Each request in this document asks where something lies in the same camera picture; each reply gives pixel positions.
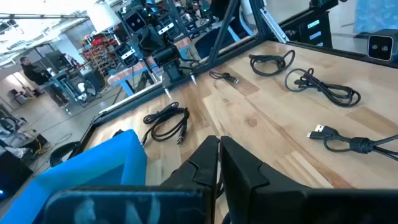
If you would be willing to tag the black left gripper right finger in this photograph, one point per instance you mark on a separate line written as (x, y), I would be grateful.
(264, 193)

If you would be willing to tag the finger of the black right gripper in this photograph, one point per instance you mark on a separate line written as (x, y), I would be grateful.
(155, 40)
(146, 43)

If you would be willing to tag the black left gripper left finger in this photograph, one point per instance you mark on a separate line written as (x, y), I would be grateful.
(186, 193)

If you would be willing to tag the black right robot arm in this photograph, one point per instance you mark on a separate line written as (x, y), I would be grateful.
(168, 56)

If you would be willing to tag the shelf with red bins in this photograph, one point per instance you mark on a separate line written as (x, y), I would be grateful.
(99, 53)

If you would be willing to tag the dark blue chair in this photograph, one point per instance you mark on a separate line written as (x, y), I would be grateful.
(205, 43)

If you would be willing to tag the person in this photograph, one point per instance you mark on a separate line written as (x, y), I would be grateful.
(37, 76)

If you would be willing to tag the blue plastic bin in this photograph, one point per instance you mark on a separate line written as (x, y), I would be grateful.
(93, 161)

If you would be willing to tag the black computer box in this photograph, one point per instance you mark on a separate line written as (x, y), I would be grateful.
(12, 174)

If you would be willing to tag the black drawer cabinet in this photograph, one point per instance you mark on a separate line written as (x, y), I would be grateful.
(323, 34)

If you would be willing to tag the white-faced wrist camera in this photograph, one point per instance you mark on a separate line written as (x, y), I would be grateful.
(135, 21)

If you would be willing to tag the silver metal bracket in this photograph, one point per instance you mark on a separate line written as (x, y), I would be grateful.
(273, 25)

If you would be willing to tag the white-faced table camera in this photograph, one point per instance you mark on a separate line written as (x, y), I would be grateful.
(380, 47)

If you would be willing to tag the blue wall panel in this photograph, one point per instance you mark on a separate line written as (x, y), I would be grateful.
(376, 15)

